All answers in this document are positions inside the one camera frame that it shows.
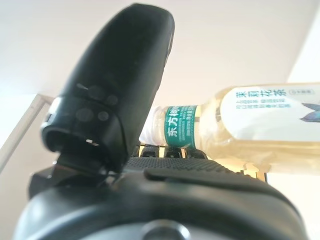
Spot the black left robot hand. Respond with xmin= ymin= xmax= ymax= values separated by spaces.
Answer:
xmin=14 ymin=2 xmax=309 ymax=240

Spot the clear jasmine tea bottle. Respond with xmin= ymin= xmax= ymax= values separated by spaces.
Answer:
xmin=138 ymin=82 xmax=320 ymax=177

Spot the beige wooden strip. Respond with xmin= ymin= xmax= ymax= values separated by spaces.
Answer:
xmin=0 ymin=93 xmax=53 ymax=174

